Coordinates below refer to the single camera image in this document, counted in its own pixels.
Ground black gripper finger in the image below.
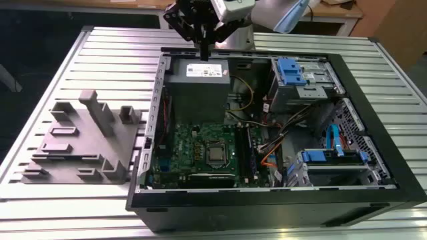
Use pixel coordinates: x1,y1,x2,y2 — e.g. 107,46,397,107
204,19,248,62
162,2,206,62

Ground blue disk carrier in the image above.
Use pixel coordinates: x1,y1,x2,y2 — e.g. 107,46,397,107
276,57,307,86
300,149,371,166

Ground grey power supply unit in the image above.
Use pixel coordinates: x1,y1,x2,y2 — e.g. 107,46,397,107
166,59,232,124

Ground metal drive cage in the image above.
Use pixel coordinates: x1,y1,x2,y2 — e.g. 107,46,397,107
286,148,393,188
268,57,346,114

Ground black CPU socket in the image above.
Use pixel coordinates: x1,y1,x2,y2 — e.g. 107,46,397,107
203,139,232,168

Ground green motherboard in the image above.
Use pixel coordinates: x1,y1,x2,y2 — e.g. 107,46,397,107
150,122,268,189

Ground silver CPU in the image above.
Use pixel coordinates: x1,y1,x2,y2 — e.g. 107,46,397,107
206,145,228,163

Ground brown wooden cabinet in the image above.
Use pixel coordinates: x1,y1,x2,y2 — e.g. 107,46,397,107
350,0,427,73

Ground grey parts rack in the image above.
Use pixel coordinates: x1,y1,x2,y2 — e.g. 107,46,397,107
20,89,150,186

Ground grey chair leg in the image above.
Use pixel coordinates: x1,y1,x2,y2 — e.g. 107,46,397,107
0,63,24,93

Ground black graphics card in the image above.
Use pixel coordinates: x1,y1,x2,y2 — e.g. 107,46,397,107
179,172,239,189

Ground black PC case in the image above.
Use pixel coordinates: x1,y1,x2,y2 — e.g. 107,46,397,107
124,46,427,233

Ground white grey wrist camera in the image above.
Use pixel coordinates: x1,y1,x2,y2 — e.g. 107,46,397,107
211,0,258,24

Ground yellow wire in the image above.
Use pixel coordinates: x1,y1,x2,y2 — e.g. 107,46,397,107
226,75,256,112

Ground wooden desk white frame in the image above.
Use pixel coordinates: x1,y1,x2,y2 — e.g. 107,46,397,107
0,0,366,37

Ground black wire bundle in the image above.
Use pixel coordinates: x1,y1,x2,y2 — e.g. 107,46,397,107
258,103,322,153

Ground red wire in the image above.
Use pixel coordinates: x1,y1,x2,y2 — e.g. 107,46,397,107
156,96,172,149

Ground orange wire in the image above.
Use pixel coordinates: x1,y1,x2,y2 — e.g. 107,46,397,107
260,146,280,168

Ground blue flat data cable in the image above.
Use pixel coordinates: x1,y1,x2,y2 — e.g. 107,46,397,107
324,123,347,158

